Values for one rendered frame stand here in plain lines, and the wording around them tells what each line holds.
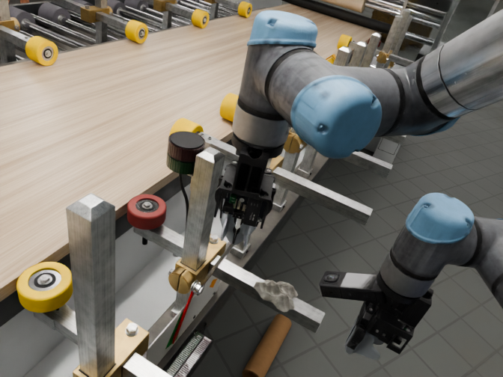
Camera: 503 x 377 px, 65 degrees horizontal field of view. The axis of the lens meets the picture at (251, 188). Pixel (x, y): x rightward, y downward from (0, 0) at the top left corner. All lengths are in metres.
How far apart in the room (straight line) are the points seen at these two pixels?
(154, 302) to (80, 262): 0.57
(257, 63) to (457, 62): 0.20
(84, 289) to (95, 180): 0.45
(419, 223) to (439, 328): 1.66
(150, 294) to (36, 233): 0.36
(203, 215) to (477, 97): 0.45
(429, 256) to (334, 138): 0.28
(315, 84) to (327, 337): 1.59
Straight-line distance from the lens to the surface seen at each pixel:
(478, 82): 0.42
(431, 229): 0.58
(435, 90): 0.44
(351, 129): 0.38
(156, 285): 1.08
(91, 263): 0.48
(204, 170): 0.64
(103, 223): 0.45
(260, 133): 0.49
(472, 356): 2.22
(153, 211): 0.85
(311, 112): 0.38
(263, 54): 0.46
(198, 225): 0.71
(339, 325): 1.96
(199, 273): 0.79
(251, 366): 1.63
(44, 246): 0.79
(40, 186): 0.93
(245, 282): 0.80
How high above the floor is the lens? 1.45
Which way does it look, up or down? 35 degrees down
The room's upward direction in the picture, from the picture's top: 14 degrees clockwise
